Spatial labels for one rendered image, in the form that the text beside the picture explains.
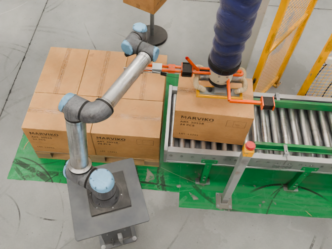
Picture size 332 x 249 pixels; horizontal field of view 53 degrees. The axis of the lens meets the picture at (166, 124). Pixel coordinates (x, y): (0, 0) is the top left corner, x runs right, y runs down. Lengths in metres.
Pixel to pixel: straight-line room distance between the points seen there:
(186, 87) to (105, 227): 1.21
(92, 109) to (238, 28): 0.96
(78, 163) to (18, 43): 2.82
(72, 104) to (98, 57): 1.77
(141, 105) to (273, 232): 1.65
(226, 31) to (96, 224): 1.49
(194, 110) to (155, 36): 2.08
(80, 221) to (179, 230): 1.05
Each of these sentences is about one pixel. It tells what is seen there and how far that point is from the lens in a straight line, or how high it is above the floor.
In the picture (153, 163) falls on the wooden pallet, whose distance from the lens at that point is 3.29.
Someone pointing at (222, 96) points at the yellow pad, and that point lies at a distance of 2.48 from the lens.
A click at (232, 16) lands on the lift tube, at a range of 2.02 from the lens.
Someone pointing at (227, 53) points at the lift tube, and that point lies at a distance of 2.20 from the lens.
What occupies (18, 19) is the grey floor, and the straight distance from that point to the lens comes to 5.06.
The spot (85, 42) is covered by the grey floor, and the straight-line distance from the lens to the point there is 4.50.
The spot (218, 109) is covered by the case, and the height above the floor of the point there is 0.95.
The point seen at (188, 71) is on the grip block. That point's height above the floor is 1.23.
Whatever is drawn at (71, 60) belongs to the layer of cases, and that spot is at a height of 0.54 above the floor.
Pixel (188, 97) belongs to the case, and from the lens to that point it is 2.62.
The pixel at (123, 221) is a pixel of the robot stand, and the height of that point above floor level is 0.75.
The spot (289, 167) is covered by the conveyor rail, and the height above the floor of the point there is 0.48.
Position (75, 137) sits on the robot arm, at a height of 1.38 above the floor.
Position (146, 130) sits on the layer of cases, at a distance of 2.91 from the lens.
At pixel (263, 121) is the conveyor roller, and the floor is 0.55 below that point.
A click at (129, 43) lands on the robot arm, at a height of 1.57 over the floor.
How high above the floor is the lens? 2.99
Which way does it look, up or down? 56 degrees down
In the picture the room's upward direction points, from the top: 3 degrees clockwise
